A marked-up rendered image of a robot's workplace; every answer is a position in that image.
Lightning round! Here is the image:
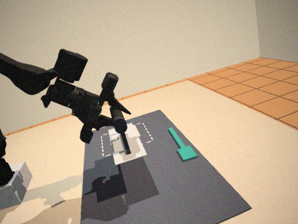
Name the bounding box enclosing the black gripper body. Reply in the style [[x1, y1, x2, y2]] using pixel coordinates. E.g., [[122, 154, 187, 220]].
[[68, 72, 119, 144]]

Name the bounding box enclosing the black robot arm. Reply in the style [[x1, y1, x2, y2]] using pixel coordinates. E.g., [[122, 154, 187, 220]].
[[0, 49, 102, 186]]

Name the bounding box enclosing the teal flat trowel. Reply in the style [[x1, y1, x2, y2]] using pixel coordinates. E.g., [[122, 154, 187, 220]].
[[169, 127, 198, 162]]

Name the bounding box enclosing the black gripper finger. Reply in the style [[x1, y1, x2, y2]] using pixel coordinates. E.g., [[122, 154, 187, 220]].
[[108, 91, 131, 115], [96, 114, 113, 131]]

